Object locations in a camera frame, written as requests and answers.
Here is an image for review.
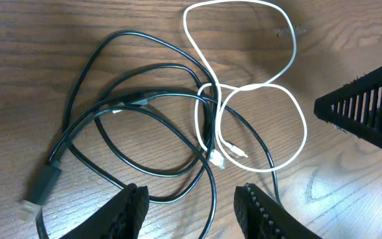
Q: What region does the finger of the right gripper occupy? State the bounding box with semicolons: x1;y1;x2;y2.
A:
314;66;382;149

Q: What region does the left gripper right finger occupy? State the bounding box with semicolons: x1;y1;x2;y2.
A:
233;183;321;239

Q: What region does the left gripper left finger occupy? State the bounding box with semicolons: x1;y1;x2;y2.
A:
62;183;149;239

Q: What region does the white usb cable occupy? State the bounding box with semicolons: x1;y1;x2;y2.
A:
182;0;308;173

